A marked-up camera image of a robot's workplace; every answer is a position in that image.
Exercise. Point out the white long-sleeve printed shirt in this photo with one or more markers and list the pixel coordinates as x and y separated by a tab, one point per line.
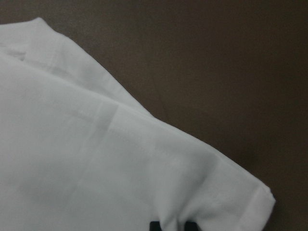
79	153

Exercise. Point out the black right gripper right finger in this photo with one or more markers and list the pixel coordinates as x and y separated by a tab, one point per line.
190	223

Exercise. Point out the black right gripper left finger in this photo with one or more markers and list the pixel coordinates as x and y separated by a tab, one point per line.
154	223

